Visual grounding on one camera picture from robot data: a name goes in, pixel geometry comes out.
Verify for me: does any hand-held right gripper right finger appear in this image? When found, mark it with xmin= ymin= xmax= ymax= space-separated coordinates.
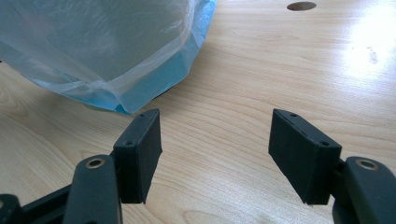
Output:
xmin=268 ymin=107 xmax=343 ymax=206

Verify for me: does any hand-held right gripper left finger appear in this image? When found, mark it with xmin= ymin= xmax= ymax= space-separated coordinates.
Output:
xmin=112 ymin=107 xmax=163 ymax=205

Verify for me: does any translucent blue plastic bag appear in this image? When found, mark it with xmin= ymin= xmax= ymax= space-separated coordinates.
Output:
xmin=0 ymin=0 xmax=219 ymax=116

